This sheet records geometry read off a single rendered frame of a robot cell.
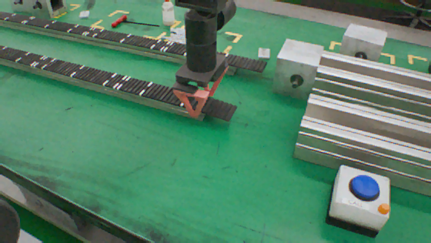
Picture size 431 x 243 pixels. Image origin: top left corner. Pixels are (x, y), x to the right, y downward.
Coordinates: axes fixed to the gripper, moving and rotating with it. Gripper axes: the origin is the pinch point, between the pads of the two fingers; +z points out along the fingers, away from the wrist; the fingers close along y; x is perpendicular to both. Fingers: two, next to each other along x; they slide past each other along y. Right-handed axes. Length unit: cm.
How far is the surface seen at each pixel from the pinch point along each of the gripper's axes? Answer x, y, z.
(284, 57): -13.2, 14.7, -6.2
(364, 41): -30.0, 32.1, -5.9
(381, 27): -56, 214, 60
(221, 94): -1.1, 8.3, 3.3
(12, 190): 79, -12, 59
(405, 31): -75, 214, 60
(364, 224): -34.1, -17.0, 0.3
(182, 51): 13.4, 17.6, -0.1
